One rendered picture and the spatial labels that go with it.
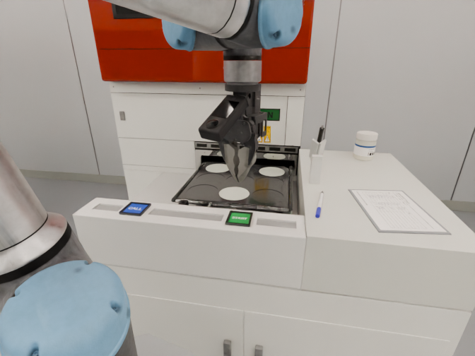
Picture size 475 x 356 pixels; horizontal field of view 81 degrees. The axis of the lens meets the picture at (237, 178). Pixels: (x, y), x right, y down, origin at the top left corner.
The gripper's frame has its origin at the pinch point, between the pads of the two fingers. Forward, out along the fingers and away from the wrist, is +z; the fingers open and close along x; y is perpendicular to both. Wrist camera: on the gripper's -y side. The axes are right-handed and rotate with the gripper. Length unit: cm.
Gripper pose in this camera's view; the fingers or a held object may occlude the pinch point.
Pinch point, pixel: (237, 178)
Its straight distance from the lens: 62.7
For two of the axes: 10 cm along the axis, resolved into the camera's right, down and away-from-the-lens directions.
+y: 5.0, -3.4, 8.0
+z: 0.0, 9.2, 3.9
